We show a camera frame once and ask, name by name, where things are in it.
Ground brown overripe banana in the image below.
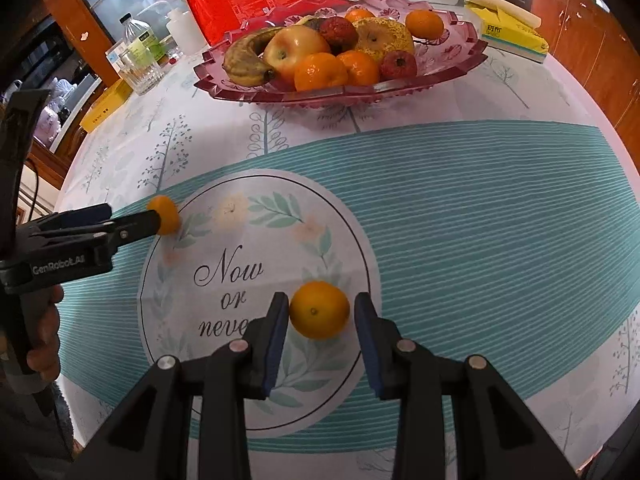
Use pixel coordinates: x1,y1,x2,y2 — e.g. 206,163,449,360
222,26,281,87

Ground small yellow kumquat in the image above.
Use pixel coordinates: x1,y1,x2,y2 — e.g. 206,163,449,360
288,281,350,340

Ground red yellow apple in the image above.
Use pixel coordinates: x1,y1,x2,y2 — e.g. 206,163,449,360
262,25,330,86

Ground yellow speckled pear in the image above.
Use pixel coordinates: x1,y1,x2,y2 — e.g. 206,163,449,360
354,18,414,64

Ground dark avocado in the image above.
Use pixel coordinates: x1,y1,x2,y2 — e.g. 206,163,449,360
298,15,324,32

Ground orange tangerine plate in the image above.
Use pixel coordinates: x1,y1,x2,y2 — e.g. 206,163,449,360
337,50,380,87
344,8,374,23

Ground small dark red fruit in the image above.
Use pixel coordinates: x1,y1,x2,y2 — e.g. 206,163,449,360
319,16,359,55

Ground orange tangerine top plate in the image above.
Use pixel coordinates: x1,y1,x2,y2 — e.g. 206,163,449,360
344,8,374,23

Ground person's left hand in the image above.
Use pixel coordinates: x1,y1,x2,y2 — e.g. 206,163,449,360
27,285,64,384

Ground yellow cardboard box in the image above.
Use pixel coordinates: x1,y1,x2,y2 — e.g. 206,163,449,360
80,79,134,133

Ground round white printed placemat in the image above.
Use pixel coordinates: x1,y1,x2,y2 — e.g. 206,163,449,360
139,170,381,438

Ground clear drinking glass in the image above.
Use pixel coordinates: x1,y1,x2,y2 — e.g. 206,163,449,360
119,47,164,96

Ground white small carton box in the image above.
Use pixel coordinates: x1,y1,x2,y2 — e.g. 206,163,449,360
105,40,126,74

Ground green label glass bottle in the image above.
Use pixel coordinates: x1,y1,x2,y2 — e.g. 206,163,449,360
119,13,166,66

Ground yellow tissue pack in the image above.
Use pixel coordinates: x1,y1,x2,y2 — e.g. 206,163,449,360
465,0,549,63

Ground wooden wall cabinets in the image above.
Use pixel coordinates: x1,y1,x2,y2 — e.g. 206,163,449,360
530,0,640,162

